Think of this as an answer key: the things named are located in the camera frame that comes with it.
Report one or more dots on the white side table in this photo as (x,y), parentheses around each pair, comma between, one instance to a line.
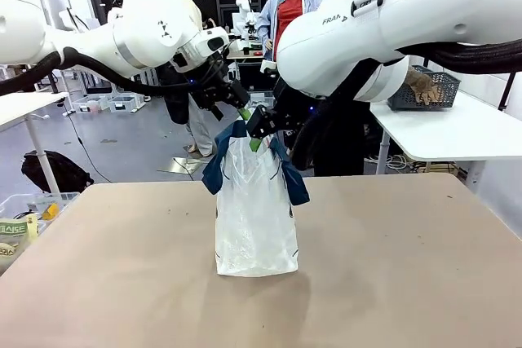
(448,132)
(24,105)

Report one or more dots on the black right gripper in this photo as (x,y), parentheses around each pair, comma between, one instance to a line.
(289,113)

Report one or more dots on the person in red shirt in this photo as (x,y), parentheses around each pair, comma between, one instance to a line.
(289,14)

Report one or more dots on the brown paper in basket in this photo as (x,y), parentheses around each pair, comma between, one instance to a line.
(424,87)

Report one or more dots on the green cream snack package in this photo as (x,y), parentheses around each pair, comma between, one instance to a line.
(18,230)

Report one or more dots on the yellow small item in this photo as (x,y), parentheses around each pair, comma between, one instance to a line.
(51,211)

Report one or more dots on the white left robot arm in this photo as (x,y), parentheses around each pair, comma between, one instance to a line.
(138,18)

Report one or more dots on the black backpack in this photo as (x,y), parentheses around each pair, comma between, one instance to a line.
(57,170)

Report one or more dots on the person in beige coat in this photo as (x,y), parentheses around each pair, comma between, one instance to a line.
(200,124)

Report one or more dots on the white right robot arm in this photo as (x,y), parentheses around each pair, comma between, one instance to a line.
(408,18)

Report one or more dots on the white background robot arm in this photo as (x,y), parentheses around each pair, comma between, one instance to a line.
(245,11)

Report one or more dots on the grey mesh basket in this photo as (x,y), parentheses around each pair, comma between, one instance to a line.
(444,91)

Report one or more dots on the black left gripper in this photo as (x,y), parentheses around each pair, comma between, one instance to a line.
(212,93)

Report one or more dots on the clear plastic bin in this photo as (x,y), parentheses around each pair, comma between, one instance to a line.
(36,201)

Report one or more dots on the person in black clothes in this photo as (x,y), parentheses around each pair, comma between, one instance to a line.
(342,144)

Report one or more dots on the clear floor storage bin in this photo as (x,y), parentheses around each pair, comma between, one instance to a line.
(90,103)
(124,104)

